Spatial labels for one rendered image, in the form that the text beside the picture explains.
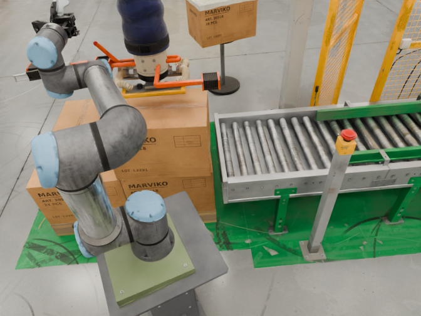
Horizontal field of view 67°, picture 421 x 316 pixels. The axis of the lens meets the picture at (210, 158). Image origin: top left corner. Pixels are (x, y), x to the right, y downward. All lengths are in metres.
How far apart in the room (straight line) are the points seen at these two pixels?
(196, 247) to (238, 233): 0.96
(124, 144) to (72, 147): 0.11
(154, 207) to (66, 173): 0.58
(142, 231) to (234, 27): 2.56
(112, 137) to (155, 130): 1.08
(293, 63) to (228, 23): 0.80
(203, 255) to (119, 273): 0.36
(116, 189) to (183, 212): 0.72
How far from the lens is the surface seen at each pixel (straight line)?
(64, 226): 2.60
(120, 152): 0.73
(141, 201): 1.28
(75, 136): 0.73
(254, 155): 2.15
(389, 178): 2.27
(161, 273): 1.40
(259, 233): 2.42
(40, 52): 1.21
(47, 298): 2.49
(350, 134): 1.63
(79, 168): 0.73
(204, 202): 2.27
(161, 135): 1.81
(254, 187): 1.98
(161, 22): 1.66
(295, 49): 2.97
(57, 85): 1.26
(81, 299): 2.38
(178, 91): 1.71
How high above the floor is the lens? 2.02
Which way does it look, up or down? 44 degrees down
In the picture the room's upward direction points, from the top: 4 degrees counter-clockwise
